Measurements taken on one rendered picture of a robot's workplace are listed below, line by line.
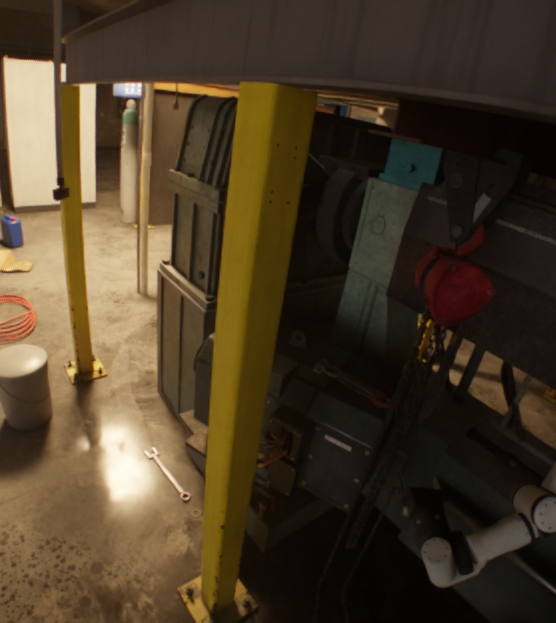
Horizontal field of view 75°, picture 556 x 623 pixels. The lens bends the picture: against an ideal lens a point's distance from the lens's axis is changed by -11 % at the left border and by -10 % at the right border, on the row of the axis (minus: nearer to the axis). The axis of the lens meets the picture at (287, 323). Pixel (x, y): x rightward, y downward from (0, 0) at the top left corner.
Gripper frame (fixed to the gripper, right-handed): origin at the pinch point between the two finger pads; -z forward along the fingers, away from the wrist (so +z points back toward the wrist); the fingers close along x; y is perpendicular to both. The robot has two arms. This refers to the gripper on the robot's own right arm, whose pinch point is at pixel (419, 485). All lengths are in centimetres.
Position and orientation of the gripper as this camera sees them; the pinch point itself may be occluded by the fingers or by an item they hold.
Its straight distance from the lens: 116.0
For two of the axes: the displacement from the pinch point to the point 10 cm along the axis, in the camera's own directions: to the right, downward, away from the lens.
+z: -0.4, 4.7, -8.8
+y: 1.5, -8.7, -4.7
